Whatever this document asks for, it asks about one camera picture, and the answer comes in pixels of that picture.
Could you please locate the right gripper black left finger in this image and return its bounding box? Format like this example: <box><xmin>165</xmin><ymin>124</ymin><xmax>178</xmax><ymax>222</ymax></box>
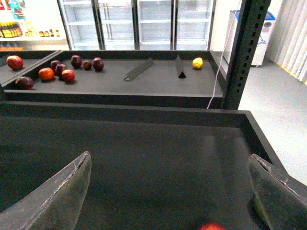
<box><xmin>0</xmin><ymin>151</ymin><xmax>92</xmax><ymax>230</ymax></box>

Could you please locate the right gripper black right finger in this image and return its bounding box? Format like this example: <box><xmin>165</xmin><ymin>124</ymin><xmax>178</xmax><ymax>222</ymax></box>
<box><xmin>248</xmin><ymin>154</ymin><xmax>307</xmax><ymax>230</ymax></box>

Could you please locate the red apple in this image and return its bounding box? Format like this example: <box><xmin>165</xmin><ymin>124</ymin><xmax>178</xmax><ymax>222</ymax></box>
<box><xmin>6</xmin><ymin>55</ymin><xmax>24</xmax><ymax>70</ymax></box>
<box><xmin>61</xmin><ymin>69</ymin><xmax>75</xmax><ymax>83</ymax></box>
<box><xmin>197</xmin><ymin>222</ymin><xmax>226</xmax><ymax>230</ymax></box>

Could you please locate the red apple in cluster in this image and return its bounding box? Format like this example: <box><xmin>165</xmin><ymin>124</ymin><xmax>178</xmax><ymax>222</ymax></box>
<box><xmin>61</xmin><ymin>69</ymin><xmax>75</xmax><ymax>83</ymax></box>

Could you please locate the black lower display tray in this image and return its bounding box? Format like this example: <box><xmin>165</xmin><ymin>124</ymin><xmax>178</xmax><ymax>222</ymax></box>
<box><xmin>0</xmin><ymin>102</ymin><xmax>283</xmax><ymax>230</ymax></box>

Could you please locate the black display tray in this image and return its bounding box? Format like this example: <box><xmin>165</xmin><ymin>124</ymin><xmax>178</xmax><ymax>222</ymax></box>
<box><xmin>0</xmin><ymin>50</ymin><xmax>225</xmax><ymax>109</ymax></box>
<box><xmin>0</xmin><ymin>102</ymin><xmax>283</xmax><ymax>230</ymax></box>

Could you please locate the dark purple fruit front left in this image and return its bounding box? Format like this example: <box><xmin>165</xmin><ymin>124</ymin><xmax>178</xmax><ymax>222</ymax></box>
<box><xmin>15</xmin><ymin>76</ymin><xmax>34</xmax><ymax>90</ymax></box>

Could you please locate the orange red fruit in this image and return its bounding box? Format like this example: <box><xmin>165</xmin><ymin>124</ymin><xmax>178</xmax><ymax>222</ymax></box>
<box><xmin>38</xmin><ymin>68</ymin><xmax>54</xmax><ymax>81</ymax></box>

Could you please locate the dark plum left rear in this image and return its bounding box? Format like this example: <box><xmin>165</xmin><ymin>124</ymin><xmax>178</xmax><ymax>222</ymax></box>
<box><xmin>50</xmin><ymin>60</ymin><xmax>61</xmax><ymax>72</ymax></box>

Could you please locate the small dark red fruit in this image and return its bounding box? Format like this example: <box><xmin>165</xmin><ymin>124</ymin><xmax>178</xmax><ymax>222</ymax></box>
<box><xmin>83</xmin><ymin>60</ymin><xmax>92</xmax><ymax>71</ymax></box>

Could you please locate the dark plum large rear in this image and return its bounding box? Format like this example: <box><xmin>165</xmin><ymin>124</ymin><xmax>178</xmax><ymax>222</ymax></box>
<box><xmin>71</xmin><ymin>55</ymin><xmax>82</xmax><ymax>69</ymax></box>

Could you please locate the dark plum right of cluster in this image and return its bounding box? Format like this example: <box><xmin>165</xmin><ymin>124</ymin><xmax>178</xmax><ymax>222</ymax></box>
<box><xmin>93</xmin><ymin>57</ymin><xmax>104</xmax><ymax>72</ymax></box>

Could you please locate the yellow lemon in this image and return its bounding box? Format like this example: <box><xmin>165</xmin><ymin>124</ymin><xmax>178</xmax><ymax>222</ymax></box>
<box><xmin>192</xmin><ymin>57</ymin><xmax>203</xmax><ymax>69</ymax></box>

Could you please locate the black triangular divider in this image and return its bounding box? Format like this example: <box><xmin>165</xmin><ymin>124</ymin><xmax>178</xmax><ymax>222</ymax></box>
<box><xmin>175</xmin><ymin>55</ymin><xmax>186</xmax><ymax>79</ymax></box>

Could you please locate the black upper display tray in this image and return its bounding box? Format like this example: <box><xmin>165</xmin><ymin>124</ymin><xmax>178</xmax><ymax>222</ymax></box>
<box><xmin>0</xmin><ymin>50</ymin><xmax>225</xmax><ymax>109</ymax></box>

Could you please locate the flat black divider strip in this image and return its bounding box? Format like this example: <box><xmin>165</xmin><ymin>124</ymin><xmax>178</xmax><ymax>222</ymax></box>
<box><xmin>124</xmin><ymin>57</ymin><xmax>154</xmax><ymax>81</ymax></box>

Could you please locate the shelf with bottles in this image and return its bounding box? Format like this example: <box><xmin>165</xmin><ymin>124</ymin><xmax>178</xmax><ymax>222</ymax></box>
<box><xmin>0</xmin><ymin>0</ymin><xmax>69</xmax><ymax>51</ymax></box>

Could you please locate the glass door refrigerator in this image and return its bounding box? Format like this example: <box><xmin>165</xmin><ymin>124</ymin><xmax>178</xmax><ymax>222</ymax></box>
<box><xmin>58</xmin><ymin>0</ymin><xmax>215</xmax><ymax>50</ymax></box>

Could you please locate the white blue chest freezer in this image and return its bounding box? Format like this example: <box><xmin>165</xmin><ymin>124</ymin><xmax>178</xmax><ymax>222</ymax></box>
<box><xmin>223</xmin><ymin>10</ymin><xmax>276</xmax><ymax>66</ymax></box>

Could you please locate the black perforated shelf post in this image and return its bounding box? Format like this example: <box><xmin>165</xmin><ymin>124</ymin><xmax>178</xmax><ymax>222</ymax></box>
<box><xmin>222</xmin><ymin>0</ymin><xmax>271</xmax><ymax>110</ymax></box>

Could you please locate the white pink cable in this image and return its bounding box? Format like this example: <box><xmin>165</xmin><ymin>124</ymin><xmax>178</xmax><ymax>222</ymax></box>
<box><xmin>206</xmin><ymin>0</ymin><xmax>242</xmax><ymax>110</ymax></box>

